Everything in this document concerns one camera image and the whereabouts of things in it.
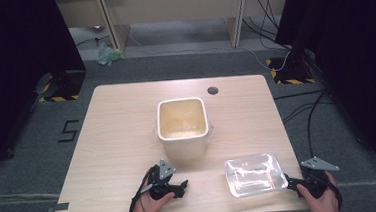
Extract person's left hand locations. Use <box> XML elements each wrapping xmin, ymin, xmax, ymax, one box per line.
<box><xmin>127</xmin><ymin>186</ymin><xmax>177</xmax><ymax>212</ymax></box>

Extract beige wooden desk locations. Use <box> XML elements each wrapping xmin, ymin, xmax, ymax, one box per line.
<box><xmin>52</xmin><ymin>0</ymin><xmax>297</xmax><ymax>61</ymax></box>

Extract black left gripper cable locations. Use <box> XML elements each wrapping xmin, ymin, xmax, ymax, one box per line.
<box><xmin>124</xmin><ymin>164</ymin><xmax>162</xmax><ymax>212</ymax></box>

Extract green plastic bag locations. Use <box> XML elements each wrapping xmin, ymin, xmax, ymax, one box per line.
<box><xmin>93</xmin><ymin>42</ymin><xmax>127</xmax><ymax>67</ymax></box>

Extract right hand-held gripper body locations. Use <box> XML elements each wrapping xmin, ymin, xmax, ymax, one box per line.
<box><xmin>299</xmin><ymin>155</ymin><xmax>343</xmax><ymax>200</ymax></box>

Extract person's right hand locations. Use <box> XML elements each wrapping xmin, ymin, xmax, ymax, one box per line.
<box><xmin>295</xmin><ymin>170</ymin><xmax>341</xmax><ymax>212</ymax></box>

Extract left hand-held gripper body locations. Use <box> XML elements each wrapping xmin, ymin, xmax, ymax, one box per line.
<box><xmin>145</xmin><ymin>156</ymin><xmax>187</xmax><ymax>202</ymax></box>

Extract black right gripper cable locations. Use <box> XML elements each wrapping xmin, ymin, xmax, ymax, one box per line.
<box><xmin>320</xmin><ymin>170</ymin><xmax>345</xmax><ymax>211</ymax></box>

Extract thin black floor cable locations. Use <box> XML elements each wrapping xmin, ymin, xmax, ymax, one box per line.
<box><xmin>75</xmin><ymin>34</ymin><xmax>112</xmax><ymax>49</ymax></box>

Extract clear plastic tray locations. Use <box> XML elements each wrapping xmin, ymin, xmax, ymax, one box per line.
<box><xmin>222</xmin><ymin>151</ymin><xmax>290</xmax><ymax>200</ymax></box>

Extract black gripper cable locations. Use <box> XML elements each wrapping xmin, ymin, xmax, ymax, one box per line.
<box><xmin>320</xmin><ymin>170</ymin><xmax>345</xmax><ymax>211</ymax></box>
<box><xmin>124</xmin><ymin>164</ymin><xmax>162</xmax><ymax>212</ymax></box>

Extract black hanging cable bundle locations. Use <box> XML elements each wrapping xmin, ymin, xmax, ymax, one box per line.
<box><xmin>240</xmin><ymin>0</ymin><xmax>291</xmax><ymax>54</ymax></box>

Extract black curtain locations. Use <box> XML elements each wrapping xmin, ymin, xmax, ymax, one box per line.
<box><xmin>271</xmin><ymin>0</ymin><xmax>376</xmax><ymax>193</ymax></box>
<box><xmin>0</xmin><ymin>0</ymin><xmax>93</xmax><ymax>178</ymax></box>

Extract black stand base striped tape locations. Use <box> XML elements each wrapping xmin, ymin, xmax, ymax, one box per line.
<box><xmin>35</xmin><ymin>68</ymin><xmax>88</xmax><ymax>104</ymax></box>
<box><xmin>264</xmin><ymin>48</ymin><xmax>318</xmax><ymax>87</ymax></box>

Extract cream plastic bin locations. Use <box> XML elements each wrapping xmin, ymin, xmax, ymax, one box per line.
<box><xmin>151</xmin><ymin>95</ymin><xmax>216</xmax><ymax>162</ymax></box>

